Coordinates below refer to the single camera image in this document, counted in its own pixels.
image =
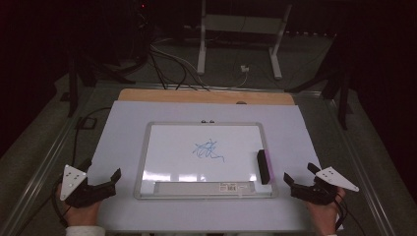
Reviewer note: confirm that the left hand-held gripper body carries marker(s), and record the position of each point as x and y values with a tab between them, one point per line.
82	193

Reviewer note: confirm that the white sleeve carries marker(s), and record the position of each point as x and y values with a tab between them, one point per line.
85	231

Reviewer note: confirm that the metal floor rail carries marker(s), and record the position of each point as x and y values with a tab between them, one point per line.
36	183
364	164

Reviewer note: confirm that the person's left hand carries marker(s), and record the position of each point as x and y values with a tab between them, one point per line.
82	214

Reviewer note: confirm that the large white sheet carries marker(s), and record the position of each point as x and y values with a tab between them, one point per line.
121	131

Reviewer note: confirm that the black tripod stand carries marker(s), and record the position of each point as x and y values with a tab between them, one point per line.
342	95
72	85

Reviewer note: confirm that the silver framed whiteboard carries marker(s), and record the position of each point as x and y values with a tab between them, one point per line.
183	144

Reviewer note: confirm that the white metal stand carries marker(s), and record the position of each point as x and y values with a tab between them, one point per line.
201	49

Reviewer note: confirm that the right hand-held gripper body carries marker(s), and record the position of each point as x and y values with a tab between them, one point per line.
323	188

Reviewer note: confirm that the purple and black whiteboard eraser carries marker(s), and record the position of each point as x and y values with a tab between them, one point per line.
265	166

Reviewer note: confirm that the person's right hand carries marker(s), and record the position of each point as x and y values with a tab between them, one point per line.
324	216

